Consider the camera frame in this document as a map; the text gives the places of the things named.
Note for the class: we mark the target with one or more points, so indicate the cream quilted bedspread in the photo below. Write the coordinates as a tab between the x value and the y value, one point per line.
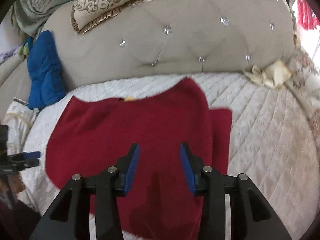
271	139

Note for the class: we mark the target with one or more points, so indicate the grey-green damask bedding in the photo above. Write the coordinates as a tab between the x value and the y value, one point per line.
29	16

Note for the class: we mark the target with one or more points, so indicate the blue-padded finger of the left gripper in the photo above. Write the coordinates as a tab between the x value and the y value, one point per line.
24	156

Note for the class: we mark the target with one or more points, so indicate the dark red knit garment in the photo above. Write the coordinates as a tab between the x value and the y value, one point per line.
91	136

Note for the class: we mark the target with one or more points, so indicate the beige tufted headboard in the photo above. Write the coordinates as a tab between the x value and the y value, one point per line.
173	37

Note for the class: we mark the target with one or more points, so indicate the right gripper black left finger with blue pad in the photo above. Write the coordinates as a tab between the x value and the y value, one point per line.
68	215

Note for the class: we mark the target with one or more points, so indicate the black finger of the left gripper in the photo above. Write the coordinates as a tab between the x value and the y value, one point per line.
23	164

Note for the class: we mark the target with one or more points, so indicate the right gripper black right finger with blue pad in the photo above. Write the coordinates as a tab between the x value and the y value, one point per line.
252	217

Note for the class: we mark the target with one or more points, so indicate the floral patterned duvet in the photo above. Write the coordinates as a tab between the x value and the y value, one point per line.
304	84

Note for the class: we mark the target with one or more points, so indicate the blue quilted cushion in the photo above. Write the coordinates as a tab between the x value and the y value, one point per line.
45	71

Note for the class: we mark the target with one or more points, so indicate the red hanging clothes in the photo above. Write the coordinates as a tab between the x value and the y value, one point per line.
306	17

